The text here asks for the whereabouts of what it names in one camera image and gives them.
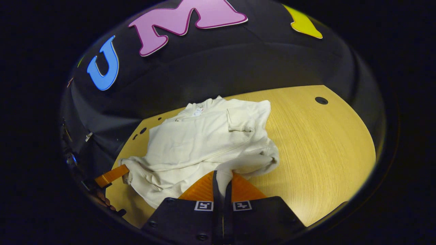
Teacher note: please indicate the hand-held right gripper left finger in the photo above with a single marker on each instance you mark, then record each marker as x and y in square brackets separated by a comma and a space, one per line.
[184, 221]

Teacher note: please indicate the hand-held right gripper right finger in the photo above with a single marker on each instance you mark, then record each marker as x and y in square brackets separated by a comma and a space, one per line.
[265, 221]

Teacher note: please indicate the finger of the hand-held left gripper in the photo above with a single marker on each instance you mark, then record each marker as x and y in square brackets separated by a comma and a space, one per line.
[110, 176]

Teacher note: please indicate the cream sweatshirt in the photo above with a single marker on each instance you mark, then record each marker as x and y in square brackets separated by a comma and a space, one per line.
[197, 143]

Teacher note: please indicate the white backdrop clip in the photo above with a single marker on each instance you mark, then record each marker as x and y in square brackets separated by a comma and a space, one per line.
[88, 136]

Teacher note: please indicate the black backdrop cloth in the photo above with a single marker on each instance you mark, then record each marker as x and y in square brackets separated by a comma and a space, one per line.
[218, 64]

